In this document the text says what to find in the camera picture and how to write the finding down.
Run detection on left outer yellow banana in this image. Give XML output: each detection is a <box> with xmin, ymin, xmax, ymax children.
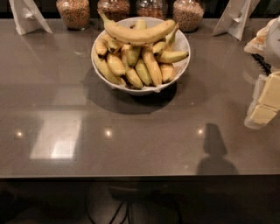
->
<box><xmin>92</xmin><ymin>51</ymin><xmax>125</xmax><ymax>85</ymax></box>

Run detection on white paper stand right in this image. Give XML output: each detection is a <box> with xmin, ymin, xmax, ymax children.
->
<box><xmin>213</xmin><ymin>0</ymin><xmax>260</xmax><ymax>41</ymax></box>

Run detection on white paper stand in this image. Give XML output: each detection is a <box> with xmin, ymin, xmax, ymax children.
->
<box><xmin>213</xmin><ymin>0</ymin><xmax>260</xmax><ymax>41</ymax></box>
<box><xmin>9</xmin><ymin>0</ymin><xmax>52</xmax><ymax>35</ymax></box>

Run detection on upper right greenish banana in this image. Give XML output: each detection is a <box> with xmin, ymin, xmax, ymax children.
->
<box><xmin>152</xmin><ymin>24</ymin><xmax>179</xmax><ymax>56</ymax></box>

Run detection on black rubber mat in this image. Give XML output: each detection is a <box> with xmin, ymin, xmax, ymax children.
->
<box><xmin>252</xmin><ymin>54</ymin><xmax>271</xmax><ymax>76</ymax></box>

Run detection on long centre yellow banana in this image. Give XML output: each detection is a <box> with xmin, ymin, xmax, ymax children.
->
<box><xmin>141</xmin><ymin>45</ymin><xmax>162</xmax><ymax>87</ymax></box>

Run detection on small upper left banana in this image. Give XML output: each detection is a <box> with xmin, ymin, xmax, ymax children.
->
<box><xmin>95</xmin><ymin>38</ymin><xmax>108</xmax><ymax>58</ymax></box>

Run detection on lower centre yellow banana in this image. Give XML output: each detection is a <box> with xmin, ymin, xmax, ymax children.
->
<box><xmin>120</xmin><ymin>45</ymin><xmax>144</xmax><ymax>89</ymax></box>

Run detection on glass jar of grains left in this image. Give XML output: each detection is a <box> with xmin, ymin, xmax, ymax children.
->
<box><xmin>56</xmin><ymin>0</ymin><xmax>90</xmax><ymax>30</ymax></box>

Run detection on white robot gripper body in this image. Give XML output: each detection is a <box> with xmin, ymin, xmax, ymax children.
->
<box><xmin>244</xmin><ymin>16</ymin><xmax>280</xmax><ymax>73</ymax></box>

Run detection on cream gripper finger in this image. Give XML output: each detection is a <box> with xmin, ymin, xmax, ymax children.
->
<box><xmin>244</xmin><ymin>102</ymin><xmax>277</xmax><ymax>130</ymax></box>
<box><xmin>253</xmin><ymin>72</ymin><xmax>280</xmax><ymax>110</ymax></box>

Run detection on large top yellow banana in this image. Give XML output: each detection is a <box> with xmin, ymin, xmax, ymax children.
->
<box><xmin>98</xmin><ymin>11</ymin><xmax>176</xmax><ymax>46</ymax></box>

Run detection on short lower right banana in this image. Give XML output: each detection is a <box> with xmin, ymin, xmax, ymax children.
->
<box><xmin>160</xmin><ymin>64</ymin><xmax>176</xmax><ymax>83</ymax></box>

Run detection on short yellow banana left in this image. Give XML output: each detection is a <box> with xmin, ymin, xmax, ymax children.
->
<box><xmin>107</xmin><ymin>53</ymin><xmax>125</xmax><ymax>76</ymax></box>

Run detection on glass jar of grains right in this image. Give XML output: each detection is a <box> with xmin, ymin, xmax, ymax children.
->
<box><xmin>173</xmin><ymin>0</ymin><xmax>205</xmax><ymax>32</ymax></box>

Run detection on greenish lower centre banana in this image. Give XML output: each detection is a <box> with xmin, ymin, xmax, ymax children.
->
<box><xmin>135</xmin><ymin>58</ymin><xmax>152</xmax><ymax>86</ymax></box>

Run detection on white paper stand left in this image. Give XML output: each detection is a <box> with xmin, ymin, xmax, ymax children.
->
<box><xmin>9</xmin><ymin>0</ymin><xmax>52</xmax><ymax>35</ymax></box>

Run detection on greenish banana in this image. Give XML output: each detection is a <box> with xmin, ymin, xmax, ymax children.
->
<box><xmin>127</xmin><ymin>45</ymin><xmax>141</xmax><ymax>67</ymax></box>
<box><xmin>135</xmin><ymin>58</ymin><xmax>152</xmax><ymax>86</ymax></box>
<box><xmin>152</xmin><ymin>24</ymin><xmax>179</xmax><ymax>56</ymax></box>

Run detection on black cable under table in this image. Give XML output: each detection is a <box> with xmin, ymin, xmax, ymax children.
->
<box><xmin>85</xmin><ymin>186</ymin><xmax>183</xmax><ymax>224</ymax></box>

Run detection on right curved yellow banana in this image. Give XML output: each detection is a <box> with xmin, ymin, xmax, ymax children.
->
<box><xmin>156</xmin><ymin>51</ymin><xmax>189</xmax><ymax>64</ymax></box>

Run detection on glass jar of grains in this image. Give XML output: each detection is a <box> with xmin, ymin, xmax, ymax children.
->
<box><xmin>173</xmin><ymin>0</ymin><xmax>205</xmax><ymax>32</ymax></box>
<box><xmin>56</xmin><ymin>0</ymin><xmax>90</xmax><ymax>30</ymax></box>

